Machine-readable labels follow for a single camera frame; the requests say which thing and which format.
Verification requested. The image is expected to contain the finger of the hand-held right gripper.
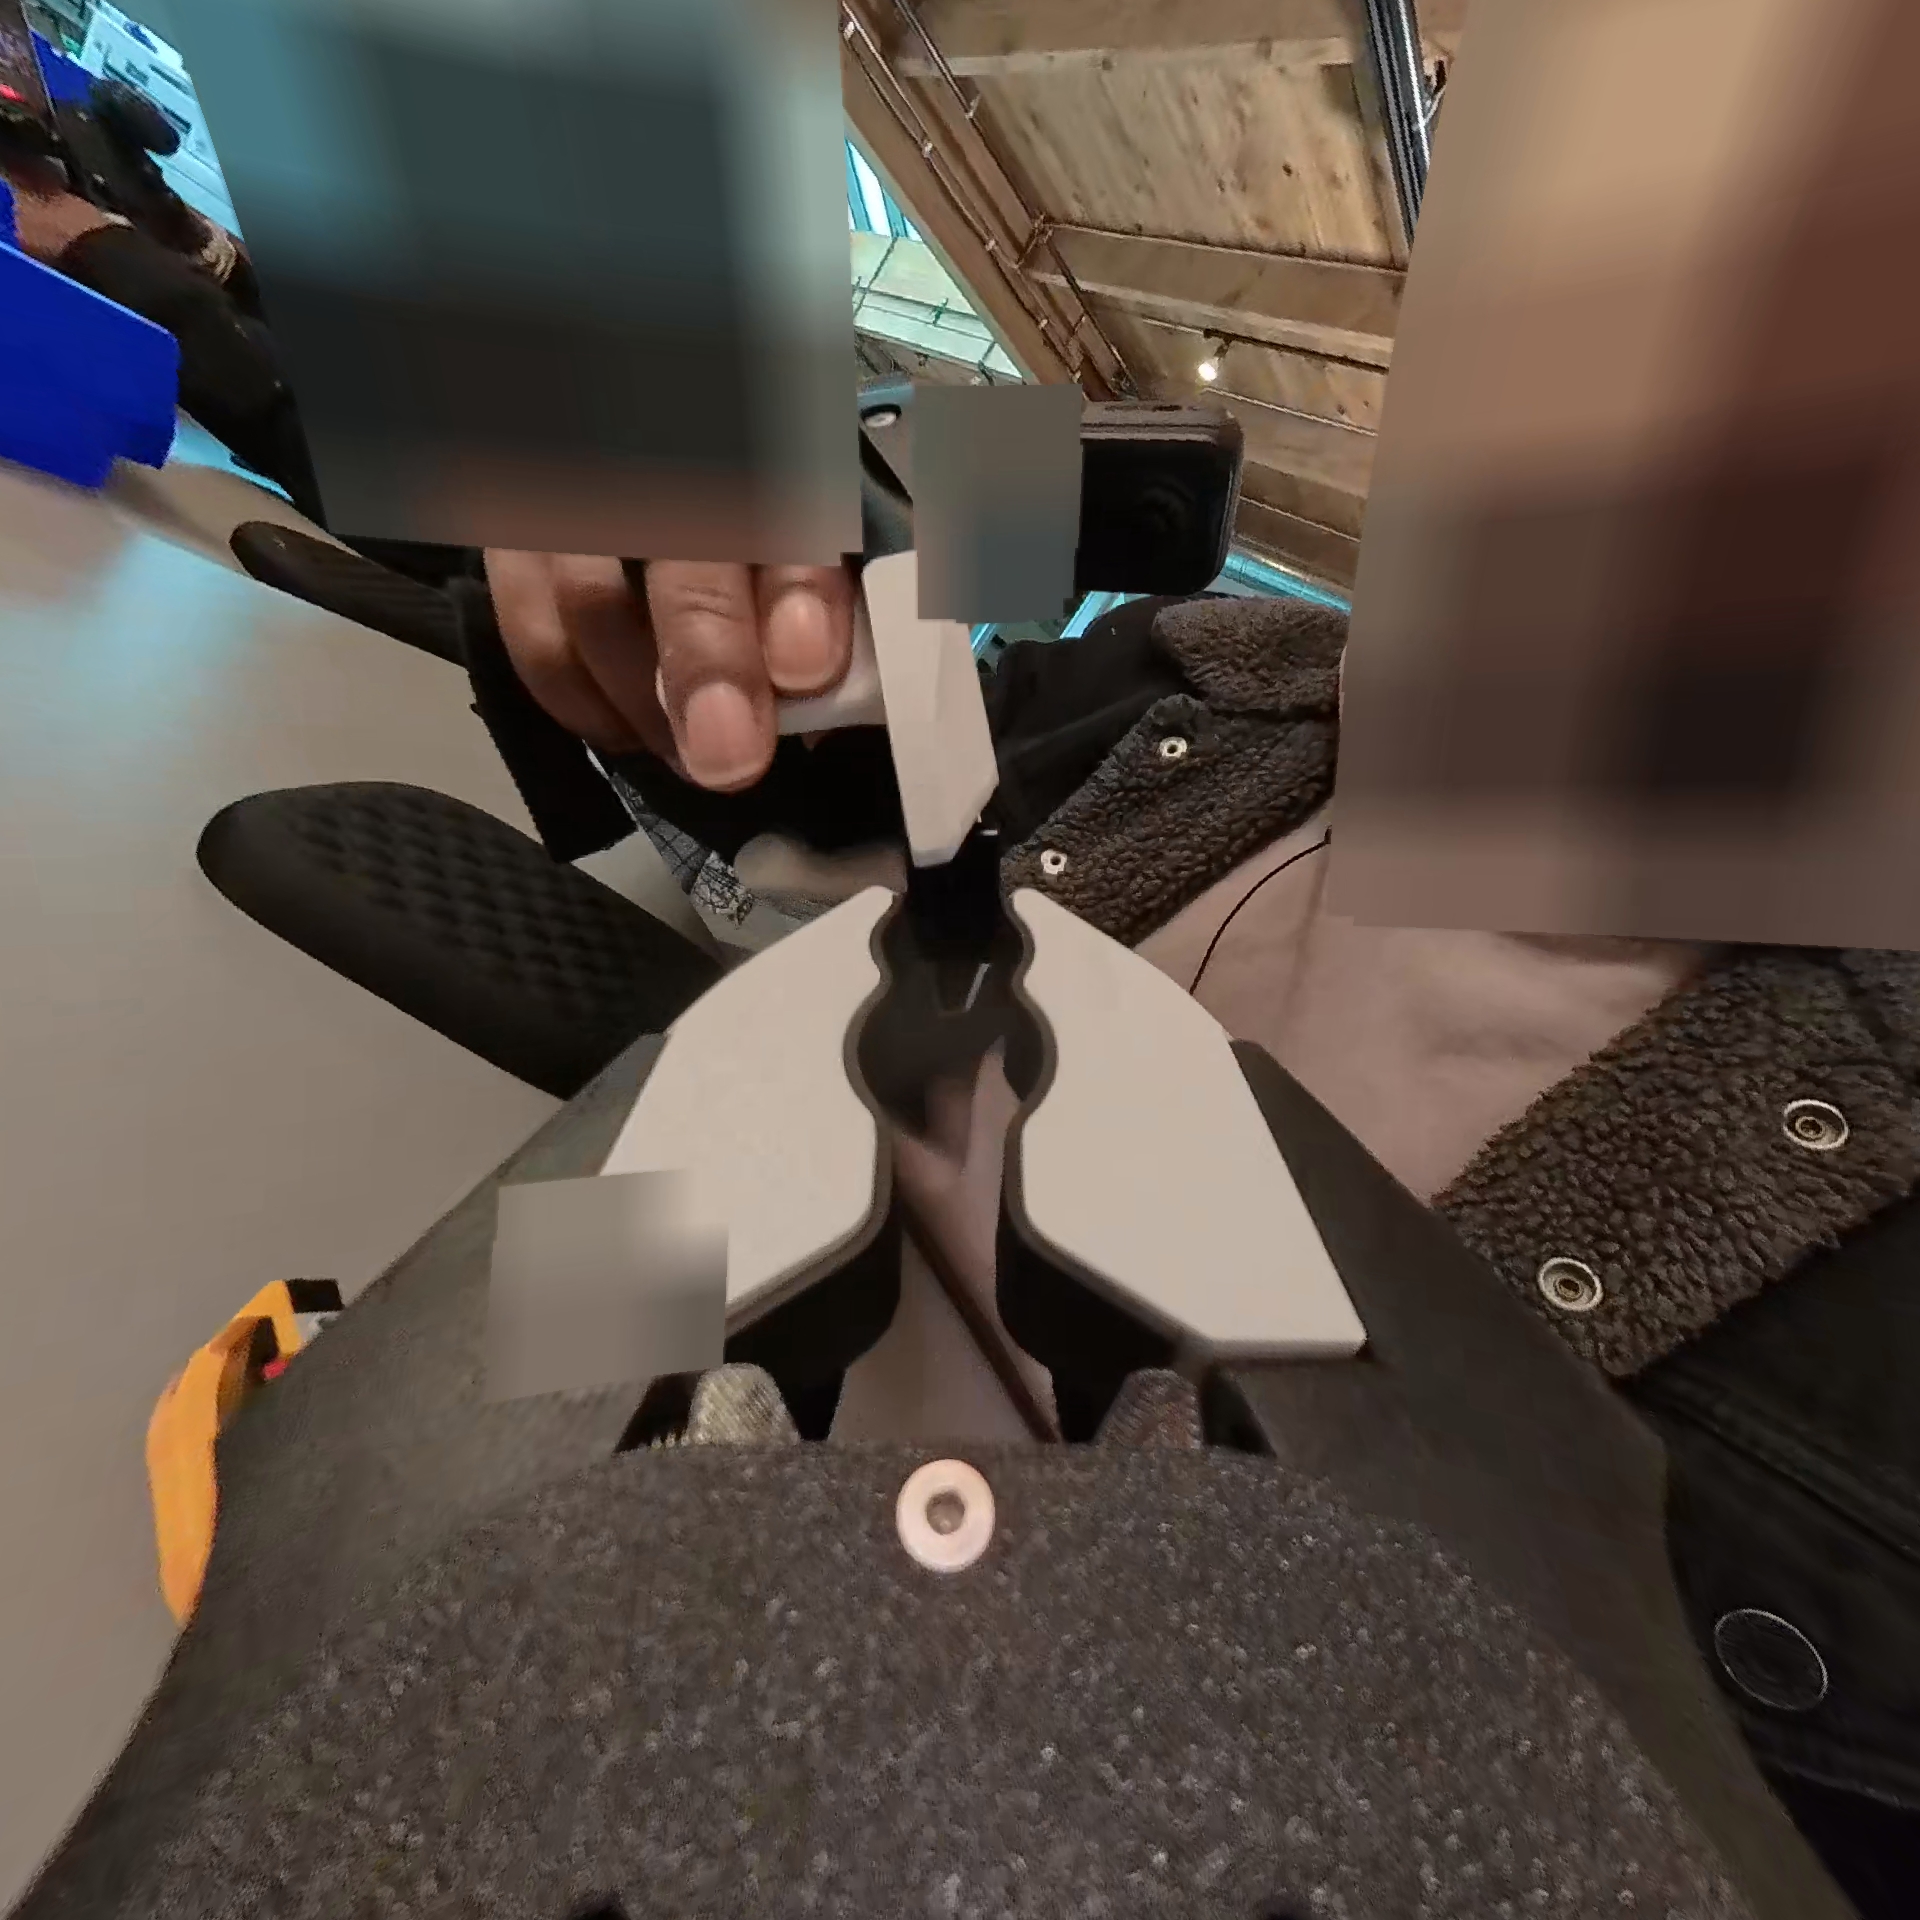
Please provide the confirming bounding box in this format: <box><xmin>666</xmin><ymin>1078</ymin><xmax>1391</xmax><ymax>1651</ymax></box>
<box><xmin>854</xmin><ymin>551</ymin><xmax>1004</xmax><ymax>871</ymax></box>

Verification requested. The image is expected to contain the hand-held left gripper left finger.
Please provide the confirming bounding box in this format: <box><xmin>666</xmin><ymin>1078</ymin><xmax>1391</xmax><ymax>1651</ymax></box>
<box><xmin>601</xmin><ymin>893</ymin><xmax>900</xmax><ymax>1335</ymax></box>

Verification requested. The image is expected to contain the dark fleece jacket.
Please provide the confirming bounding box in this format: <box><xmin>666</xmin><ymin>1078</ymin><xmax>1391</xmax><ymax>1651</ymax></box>
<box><xmin>999</xmin><ymin>592</ymin><xmax>1920</xmax><ymax>1817</ymax></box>

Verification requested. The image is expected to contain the orange red grey lego assembly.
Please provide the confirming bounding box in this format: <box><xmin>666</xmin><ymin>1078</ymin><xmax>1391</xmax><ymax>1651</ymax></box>
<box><xmin>145</xmin><ymin>1279</ymin><xmax>347</xmax><ymax>1626</ymax></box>

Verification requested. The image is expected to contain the plaid cloth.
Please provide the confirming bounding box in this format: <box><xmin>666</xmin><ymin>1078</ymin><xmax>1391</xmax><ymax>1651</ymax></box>
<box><xmin>616</xmin><ymin>751</ymin><xmax>787</xmax><ymax>939</ymax></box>

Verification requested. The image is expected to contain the blue plastic bin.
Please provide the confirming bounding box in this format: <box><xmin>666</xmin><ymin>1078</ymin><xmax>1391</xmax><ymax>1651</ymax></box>
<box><xmin>0</xmin><ymin>241</ymin><xmax>182</xmax><ymax>491</ymax></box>

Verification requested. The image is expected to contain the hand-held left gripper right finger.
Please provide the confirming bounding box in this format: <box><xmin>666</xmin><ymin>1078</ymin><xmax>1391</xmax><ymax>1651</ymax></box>
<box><xmin>999</xmin><ymin>893</ymin><xmax>1374</xmax><ymax>1362</ymax></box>

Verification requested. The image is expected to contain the beige garment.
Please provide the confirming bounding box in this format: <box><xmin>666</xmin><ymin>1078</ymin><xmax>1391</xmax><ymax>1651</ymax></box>
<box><xmin>734</xmin><ymin>805</ymin><xmax>1717</xmax><ymax>1447</ymax></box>

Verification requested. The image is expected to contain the black wired earbud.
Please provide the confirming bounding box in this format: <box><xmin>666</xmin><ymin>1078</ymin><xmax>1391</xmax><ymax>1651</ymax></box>
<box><xmin>1183</xmin><ymin>826</ymin><xmax>1339</xmax><ymax>997</ymax></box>

